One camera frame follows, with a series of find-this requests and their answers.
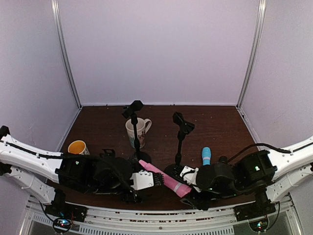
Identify black microphone stand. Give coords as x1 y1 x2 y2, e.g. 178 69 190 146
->
164 112 195 181
122 100 152 163

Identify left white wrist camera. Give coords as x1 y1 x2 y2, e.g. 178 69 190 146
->
130 170 154 190

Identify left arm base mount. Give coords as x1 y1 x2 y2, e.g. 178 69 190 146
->
42 189 88 235

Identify yellow inside cup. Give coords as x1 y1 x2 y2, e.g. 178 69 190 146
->
67 140 90 155

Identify right aluminium frame post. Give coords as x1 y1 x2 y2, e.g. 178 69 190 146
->
236 0 267 109

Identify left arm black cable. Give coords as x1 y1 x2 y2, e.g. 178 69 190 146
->
0 139 137 191

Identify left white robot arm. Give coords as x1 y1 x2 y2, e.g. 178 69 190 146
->
0 126 164 205

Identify left aluminium frame post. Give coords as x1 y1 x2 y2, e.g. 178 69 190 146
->
51 0 82 109

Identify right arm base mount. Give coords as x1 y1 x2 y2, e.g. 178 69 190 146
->
233 191 281 235

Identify front aluminium rail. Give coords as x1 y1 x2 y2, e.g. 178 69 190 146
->
17 196 305 235

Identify blue toy microphone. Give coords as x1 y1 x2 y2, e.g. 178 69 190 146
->
201 147 211 165

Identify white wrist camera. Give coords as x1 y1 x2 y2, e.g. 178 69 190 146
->
179 166 201 192
130 170 154 190

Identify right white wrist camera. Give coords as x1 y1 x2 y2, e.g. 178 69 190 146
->
179 166 201 192

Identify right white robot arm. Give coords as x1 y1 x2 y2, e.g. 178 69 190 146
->
166 137 313 210

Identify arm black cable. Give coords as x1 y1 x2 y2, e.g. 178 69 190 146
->
0 139 137 191
227 142 293 164

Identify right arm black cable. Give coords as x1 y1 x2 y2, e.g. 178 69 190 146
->
227 142 293 164

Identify pink toy microphone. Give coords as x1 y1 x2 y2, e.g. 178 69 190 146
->
139 160 192 198

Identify white ceramic mug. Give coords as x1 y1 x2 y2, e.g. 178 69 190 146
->
125 118 152 149

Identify aluminium frame post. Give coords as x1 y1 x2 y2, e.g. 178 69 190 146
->
236 0 267 109
51 0 82 109

